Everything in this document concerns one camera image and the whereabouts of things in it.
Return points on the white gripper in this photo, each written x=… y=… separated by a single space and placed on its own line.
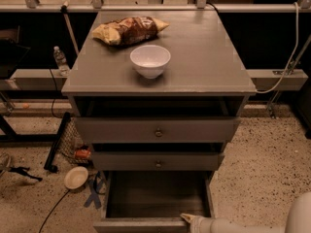
x=201 y=224

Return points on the grey bottom drawer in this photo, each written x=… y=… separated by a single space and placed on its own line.
x=154 y=201

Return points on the grey drawer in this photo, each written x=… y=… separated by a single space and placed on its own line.
x=131 y=130
x=154 y=201
x=161 y=161

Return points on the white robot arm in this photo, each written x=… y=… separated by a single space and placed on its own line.
x=296 y=220

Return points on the grey top drawer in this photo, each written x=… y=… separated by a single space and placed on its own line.
x=131 y=130

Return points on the grey middle drawer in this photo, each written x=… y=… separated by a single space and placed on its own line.
x=161 y=161

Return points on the grey drawer cabinet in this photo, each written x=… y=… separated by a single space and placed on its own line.
x=205 y=78

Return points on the orange can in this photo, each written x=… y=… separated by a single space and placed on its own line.
x=82 y=154

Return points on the mesh basket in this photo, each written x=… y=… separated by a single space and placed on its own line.
x=70 y=142

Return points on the black metal bar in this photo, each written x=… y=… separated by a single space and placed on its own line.
x=49 y=162

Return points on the white bowl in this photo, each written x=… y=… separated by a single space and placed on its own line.
x=150 y=61

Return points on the black clamp on floor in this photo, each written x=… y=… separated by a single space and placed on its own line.
x=24 y=172

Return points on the yellow brown chip bag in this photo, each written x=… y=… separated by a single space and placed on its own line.
x=129 y=31

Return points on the clear plastic water bottle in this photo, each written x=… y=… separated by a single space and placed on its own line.
x=61 y=61

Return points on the grey metal rail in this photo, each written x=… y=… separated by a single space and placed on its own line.
x=222 y=8

